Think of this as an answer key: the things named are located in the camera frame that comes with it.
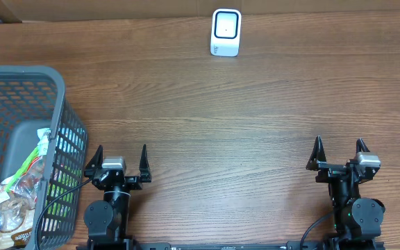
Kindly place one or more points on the cardboard back panel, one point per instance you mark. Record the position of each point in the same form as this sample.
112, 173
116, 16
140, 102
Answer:
76, 10

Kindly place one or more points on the beige cookie bag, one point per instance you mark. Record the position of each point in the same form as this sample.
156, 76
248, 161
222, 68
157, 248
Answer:
16, 217

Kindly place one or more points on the grey plastic shopping basket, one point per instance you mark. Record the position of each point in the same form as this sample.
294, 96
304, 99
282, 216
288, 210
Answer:
33, 97

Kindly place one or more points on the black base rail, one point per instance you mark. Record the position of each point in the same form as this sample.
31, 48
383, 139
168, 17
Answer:
227, 246

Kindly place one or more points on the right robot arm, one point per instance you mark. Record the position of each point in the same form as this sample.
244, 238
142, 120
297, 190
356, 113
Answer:
357, 220

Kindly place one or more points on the white barcode scanner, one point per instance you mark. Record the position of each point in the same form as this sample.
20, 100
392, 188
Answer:
225, 32

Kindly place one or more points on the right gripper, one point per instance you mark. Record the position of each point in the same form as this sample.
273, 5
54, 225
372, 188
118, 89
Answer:
330, 170

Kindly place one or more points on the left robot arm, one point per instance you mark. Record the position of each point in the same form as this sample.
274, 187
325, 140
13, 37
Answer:
107, 219

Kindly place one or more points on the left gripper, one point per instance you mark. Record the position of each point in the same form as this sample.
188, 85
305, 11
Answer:
135, 184

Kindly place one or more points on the green snack bag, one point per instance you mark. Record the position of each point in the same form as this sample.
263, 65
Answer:
26, 179

